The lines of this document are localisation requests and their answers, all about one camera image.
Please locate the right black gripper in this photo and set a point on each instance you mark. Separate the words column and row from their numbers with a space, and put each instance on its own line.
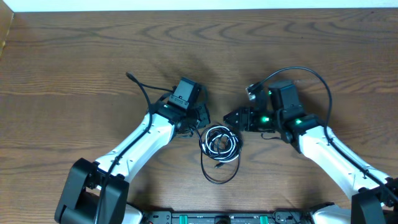
column 245, row 119

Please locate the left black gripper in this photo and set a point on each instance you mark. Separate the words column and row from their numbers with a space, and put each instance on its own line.
column 206, row 121

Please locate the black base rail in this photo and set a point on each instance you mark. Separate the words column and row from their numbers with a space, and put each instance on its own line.
column 276, row 217

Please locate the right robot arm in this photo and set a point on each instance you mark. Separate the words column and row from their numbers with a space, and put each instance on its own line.
column 373, row 194

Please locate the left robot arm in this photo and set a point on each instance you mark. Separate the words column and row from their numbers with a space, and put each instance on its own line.
column 96, row 192

